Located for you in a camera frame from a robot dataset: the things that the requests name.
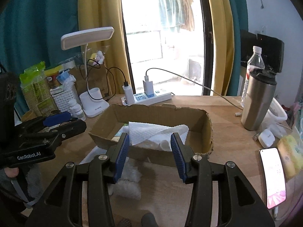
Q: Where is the red yellow can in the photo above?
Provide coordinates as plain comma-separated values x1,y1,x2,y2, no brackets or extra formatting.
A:
44,65,63,89

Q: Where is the white desk lamp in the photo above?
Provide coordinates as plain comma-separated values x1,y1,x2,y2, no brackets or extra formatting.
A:
60,26,115,118

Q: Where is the smartphone with lit screen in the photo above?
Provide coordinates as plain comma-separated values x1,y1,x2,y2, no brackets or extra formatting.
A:
259,148,286,209

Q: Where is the clear water bottle red label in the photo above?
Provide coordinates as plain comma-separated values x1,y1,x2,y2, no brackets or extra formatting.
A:
240,46,265,108

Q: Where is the white fluffy cotton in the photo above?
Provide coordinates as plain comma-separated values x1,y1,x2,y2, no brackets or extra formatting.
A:
108,157,142,200

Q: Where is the brown cardboard box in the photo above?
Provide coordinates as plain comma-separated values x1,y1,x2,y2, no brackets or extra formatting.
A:
90,104,213,166

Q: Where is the black computer monitor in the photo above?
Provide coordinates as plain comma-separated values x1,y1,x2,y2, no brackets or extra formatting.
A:
240,30,284,73

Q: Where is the yellow duck plush in bag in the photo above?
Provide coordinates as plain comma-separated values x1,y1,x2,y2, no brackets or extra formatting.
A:
90,51,105,66

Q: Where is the white charger with black cable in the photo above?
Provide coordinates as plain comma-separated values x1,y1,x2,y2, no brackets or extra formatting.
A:
122,81,135,105

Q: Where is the yellow tissue pack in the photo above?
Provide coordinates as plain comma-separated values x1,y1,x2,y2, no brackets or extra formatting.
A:
277,135,302,181

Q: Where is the white plastic basket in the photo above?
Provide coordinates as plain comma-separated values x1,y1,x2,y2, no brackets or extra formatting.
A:
52,86,82,112

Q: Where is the white earbuds case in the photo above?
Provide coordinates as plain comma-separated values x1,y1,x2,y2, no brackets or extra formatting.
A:
258,129,275,149

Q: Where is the white power strip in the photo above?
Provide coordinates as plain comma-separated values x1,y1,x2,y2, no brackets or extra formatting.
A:
134,91,172,106

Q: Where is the white paper towel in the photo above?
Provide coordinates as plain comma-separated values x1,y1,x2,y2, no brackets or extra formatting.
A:
119,122,189,152

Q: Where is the green bag of paper cups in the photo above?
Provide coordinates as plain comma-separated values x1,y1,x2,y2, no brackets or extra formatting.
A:
20,61,58,116

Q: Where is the white pill bottle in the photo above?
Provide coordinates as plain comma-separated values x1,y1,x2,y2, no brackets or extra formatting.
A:
68,98,78,111
71,104,86,121

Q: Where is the steel travel tumbler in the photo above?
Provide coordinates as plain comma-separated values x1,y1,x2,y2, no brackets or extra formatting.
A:
241,69,277,131

